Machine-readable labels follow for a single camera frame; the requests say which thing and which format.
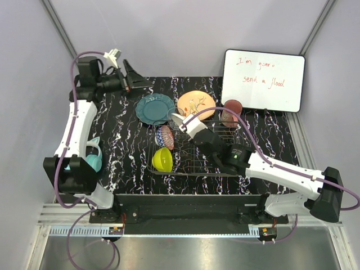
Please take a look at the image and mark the controller board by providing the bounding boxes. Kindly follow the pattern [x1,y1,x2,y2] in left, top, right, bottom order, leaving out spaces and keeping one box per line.
[109,226,124,235]
[259,227,277,239]

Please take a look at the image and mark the right controller board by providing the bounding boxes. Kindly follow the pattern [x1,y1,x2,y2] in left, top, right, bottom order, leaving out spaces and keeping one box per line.
[259,227,277,239]

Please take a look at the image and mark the blue red patterned bowl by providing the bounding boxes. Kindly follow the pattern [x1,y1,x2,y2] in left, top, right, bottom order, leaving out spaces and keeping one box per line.
[155,125,174,150]

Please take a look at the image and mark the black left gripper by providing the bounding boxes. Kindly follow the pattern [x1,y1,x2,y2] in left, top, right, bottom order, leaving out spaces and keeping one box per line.
[96,60,153,99]

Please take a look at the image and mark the clear drinking glass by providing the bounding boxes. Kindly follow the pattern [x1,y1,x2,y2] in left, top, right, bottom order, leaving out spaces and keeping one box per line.
[167,107,186,130]

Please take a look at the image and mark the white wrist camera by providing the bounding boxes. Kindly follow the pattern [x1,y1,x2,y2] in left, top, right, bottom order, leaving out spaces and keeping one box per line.
[178,114,207,139]
[103,48,122,69]

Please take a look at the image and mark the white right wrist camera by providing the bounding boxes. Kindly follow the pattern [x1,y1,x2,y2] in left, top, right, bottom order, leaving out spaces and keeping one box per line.
[178,114,207,139]

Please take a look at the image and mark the left controller board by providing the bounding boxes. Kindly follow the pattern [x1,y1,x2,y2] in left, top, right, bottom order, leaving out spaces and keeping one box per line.
[109,226,124,235]

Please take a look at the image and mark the teal scalloped plate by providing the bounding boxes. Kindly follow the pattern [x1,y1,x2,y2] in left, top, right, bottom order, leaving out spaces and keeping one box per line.
[135,93,175,125]

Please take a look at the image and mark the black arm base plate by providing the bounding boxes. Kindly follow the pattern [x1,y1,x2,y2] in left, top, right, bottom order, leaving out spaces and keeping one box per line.
[89,194,289,224]

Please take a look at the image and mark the pink ceramic mug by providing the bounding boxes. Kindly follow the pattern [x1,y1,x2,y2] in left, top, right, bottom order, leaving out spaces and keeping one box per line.
[220,100,242,128]

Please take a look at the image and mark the orange bird pattern plate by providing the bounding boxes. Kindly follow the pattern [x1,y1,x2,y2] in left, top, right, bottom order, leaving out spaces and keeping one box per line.
[177,91,216,116]

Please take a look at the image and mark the yellow green bowl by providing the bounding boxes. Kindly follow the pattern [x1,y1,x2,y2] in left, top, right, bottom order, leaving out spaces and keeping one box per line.
[152,147,173,173]

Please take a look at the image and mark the white watermelon pattern plate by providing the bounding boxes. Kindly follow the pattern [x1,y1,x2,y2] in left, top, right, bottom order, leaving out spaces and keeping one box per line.
[170,113,186,127]

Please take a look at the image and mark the white dry erase board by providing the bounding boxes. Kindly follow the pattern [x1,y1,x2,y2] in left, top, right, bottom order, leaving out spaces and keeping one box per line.
[221,49,305,113]

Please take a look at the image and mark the black wire dish rack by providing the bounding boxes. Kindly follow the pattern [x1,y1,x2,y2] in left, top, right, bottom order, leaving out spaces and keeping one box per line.
[147,120,248,177]

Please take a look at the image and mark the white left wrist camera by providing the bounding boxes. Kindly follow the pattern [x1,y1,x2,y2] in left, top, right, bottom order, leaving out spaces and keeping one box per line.
[103,48,122,69]

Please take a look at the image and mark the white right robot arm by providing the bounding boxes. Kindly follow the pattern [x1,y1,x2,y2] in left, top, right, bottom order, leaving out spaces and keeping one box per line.
[191,129,343,223]

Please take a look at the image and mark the teal cat ear headphones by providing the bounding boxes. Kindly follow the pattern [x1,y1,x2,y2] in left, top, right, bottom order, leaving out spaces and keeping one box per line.
[76,137,102,173]

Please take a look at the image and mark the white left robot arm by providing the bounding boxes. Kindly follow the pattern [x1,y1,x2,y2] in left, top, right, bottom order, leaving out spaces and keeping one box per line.
[43,51,153,223]

